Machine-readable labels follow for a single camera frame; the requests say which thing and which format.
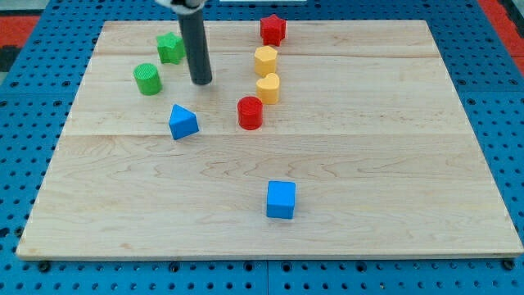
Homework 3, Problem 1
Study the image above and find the white rod mount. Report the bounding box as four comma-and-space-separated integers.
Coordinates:
155, 0, 206, 15

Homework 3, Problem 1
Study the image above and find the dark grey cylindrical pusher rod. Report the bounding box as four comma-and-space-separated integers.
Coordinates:
177, 10, 212, 85

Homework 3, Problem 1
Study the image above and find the green star block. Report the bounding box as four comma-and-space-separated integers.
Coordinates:
156, 32, 185, 64

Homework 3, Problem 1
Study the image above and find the red star block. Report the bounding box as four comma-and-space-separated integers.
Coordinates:
260, 14, 287, 47

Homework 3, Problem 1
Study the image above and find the blue triangle block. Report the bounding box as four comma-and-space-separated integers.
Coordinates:
169, 104, 199, 140

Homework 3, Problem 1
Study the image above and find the green cylinder block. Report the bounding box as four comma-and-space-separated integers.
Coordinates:
133, 63, 162, 96

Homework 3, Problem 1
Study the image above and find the yellow pentagon block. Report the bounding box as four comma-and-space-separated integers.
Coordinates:
254, 46, 278, 77

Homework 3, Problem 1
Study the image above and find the yellow heart block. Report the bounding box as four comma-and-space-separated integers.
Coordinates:
255, 73, 280, 104

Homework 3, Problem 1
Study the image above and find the red cylinder block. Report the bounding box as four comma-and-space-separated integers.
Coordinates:
237, 96, 263, 130

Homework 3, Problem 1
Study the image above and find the blue cube block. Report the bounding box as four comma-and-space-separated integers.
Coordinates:
266, 180, 296, 220

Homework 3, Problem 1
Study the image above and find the light wooden board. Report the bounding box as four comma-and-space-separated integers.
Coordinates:
16, 20, 523, 261

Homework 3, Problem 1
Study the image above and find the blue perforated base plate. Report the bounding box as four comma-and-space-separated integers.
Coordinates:
1, 0, 523, 294

